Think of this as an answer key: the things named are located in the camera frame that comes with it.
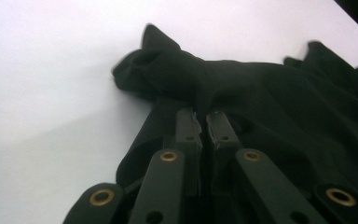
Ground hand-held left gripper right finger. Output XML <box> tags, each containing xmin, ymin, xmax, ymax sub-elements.
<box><xmin>205</xmin><ymin>110</ymin><xmax>246</xmax><ymax>195</ymax></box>

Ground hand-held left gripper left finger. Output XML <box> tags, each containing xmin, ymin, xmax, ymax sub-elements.
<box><xmin>175</xmin><ymin>106</ymin><xmax>203</xmax><ymax>197</ymax></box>

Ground black shorts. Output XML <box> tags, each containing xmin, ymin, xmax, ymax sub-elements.
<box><xmin>111</xmin><ymin>22</ymin><xmax>358</xmax><ymax>224</ymax></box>

